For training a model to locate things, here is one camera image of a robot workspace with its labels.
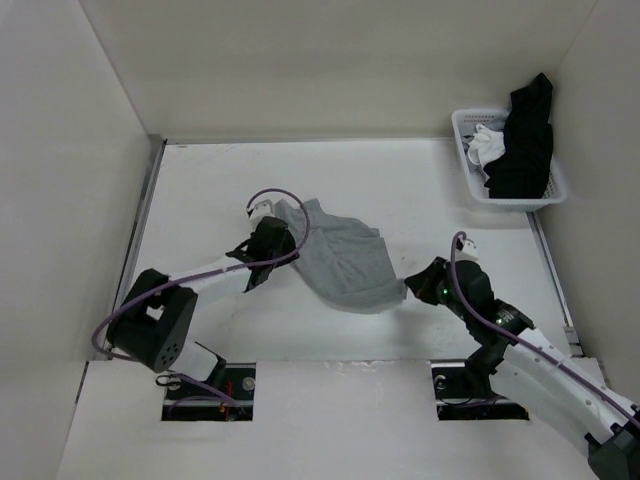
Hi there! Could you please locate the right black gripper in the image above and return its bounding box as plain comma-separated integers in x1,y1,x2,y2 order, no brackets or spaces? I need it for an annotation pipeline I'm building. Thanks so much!
404,256,472,322

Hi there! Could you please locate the grey tank top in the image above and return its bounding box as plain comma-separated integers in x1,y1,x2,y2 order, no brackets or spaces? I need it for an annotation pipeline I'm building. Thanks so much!
274,199,407,313

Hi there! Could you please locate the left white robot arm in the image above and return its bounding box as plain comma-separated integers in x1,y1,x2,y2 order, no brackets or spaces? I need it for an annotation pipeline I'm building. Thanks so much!
106,215,299,399

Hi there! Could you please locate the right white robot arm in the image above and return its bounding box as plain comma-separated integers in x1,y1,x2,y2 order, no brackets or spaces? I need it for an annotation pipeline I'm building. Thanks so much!
404,257,639,479

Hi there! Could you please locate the black tank top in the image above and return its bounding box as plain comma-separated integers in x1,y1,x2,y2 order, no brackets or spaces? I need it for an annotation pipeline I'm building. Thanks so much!
483,73,554,199

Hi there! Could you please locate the white tank top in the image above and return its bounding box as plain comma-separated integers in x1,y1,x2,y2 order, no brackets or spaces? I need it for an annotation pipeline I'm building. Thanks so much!
467,124,506,167

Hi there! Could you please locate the white plastic laundry basket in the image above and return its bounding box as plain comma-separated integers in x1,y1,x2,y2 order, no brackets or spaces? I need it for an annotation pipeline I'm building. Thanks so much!
451,108,568,213

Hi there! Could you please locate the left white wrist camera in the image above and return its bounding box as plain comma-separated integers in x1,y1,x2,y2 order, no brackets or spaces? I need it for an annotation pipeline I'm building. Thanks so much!
247,200,275,228

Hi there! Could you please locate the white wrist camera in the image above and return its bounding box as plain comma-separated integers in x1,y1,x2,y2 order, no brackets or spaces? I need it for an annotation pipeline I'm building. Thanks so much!
455,237,479,262
247,200,275,228

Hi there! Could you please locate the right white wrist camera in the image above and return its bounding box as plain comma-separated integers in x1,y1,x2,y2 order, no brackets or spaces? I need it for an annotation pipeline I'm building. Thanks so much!
455,237,479,262

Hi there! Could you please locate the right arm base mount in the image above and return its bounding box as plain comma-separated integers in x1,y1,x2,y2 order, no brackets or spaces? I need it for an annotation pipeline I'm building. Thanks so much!
431,361,530,421

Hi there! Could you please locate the left metal table rail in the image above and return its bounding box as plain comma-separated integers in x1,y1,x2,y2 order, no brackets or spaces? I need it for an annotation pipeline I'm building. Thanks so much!
97,133,167,361

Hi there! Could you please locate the metal table rail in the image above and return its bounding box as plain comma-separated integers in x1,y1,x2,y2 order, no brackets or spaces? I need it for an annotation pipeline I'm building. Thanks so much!
97,133,167,361
527,212,585,358

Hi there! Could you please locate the right metal table rail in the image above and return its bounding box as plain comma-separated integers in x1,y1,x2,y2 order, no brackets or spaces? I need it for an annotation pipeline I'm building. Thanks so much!
527,212,585,358

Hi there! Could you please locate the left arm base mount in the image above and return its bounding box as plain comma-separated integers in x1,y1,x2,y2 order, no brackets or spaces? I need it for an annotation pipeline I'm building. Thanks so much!
155,363,257,423

